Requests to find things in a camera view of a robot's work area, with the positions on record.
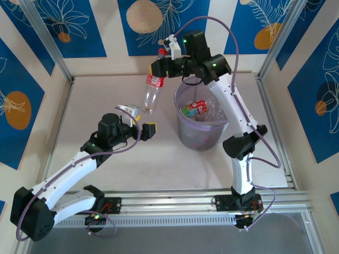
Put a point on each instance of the red-capped cola plastic bottle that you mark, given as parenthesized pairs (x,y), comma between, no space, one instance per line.
(153,95)

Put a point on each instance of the green-label plastic bottle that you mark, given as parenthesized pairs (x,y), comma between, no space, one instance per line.
(189,111)

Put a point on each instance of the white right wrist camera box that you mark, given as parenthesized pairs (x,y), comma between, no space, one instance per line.
(174,49)

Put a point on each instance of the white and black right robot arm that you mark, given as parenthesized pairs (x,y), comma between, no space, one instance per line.
(233,105)

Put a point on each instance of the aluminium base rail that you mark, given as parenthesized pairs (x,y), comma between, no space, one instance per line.
(169,201)

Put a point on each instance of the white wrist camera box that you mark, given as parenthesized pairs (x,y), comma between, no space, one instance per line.
(131,109)
(174,49)

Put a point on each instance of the translucent purple plastic bin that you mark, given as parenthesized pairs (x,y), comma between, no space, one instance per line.
(196,135)

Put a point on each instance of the aluminium frame side rail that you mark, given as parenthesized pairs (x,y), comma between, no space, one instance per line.
(60,116)
(311,232)
(268,105)

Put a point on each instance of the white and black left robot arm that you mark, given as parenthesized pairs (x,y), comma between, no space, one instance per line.
(69,172)

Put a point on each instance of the aluminium frame post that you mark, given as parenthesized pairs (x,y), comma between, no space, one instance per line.
(47,37)
(286,39)

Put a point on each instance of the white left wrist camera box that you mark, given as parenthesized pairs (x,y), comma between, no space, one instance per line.
(131,109)

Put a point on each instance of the clear glass object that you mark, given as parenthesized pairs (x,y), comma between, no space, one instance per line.
(218,109)

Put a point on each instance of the white-capped red-label plastic bottle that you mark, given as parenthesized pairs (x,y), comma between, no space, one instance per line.
(201,106)

